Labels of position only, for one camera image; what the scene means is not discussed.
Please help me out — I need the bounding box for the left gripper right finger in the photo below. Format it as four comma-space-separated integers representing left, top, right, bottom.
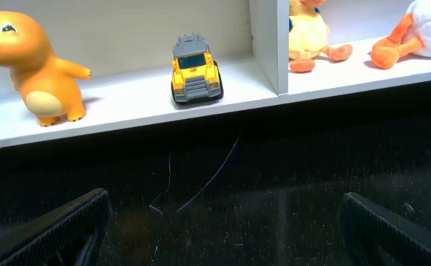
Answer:
338, 191, 431, 266

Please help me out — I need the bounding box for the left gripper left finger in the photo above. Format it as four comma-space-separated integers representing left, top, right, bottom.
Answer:
0, 187, 112, 266

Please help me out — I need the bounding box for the grey and yellow toy truck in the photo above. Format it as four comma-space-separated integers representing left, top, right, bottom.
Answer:
170, 32, 225, 106

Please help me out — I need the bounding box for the orange dinosaur toy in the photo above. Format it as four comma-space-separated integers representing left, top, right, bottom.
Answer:
0, 10, 92, 128

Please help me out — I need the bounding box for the white shelf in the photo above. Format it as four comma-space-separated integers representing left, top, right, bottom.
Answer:
0, 0, 431, 169

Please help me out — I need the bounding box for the white plush duck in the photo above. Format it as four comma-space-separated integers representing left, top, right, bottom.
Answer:
369, 0, 431, 70

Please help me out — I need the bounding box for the yellow plush duck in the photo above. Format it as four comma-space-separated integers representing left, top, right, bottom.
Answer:
288, 0, 354, 73

